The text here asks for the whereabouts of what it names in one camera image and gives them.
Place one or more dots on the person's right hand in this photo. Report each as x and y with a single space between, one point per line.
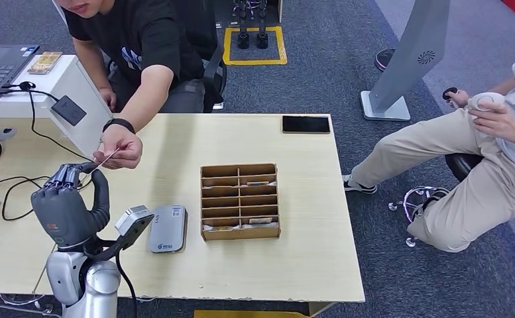
460 98
109 98

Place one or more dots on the person's left hand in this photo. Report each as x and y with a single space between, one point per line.
121 147
501 120

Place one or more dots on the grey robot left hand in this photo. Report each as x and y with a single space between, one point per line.
64 215

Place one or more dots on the black hand controller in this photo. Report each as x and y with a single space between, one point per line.
449 92

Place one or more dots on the yellow patterned ID card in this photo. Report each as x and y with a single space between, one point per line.
108 158

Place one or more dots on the white hand controller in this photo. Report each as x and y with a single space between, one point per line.
485 98

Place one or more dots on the grey card reader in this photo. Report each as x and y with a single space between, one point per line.
168 228

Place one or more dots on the person's left forearm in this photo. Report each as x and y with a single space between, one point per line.
147 96

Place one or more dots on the person's right forearm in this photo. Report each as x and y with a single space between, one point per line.
90 66
498 87

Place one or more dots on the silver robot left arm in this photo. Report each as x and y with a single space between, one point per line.
94 285

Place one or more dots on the person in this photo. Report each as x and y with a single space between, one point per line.
151 30
433 136

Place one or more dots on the yellow card stack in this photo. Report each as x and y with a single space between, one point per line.
44 63

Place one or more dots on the blue white key card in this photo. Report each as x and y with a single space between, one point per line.
257 183

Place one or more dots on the wooden card organizer box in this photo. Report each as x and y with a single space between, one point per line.
239 232

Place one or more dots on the black wristwatch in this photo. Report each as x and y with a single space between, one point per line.
119 124

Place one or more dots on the black power adapter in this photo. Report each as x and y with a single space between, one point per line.
68 110

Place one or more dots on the white desk stand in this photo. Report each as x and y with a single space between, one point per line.
79 134

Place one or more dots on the chrome base stool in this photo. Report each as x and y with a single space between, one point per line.
460 166

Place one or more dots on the grey kiosk stand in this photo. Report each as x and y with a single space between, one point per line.
408 57

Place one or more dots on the black shoe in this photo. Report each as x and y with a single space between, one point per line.
383 59

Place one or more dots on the black office chair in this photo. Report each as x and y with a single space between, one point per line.
215 79

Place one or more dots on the black robot foot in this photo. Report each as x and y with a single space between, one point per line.
243 40
262 40

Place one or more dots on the black smartphone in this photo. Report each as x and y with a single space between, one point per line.
306 124

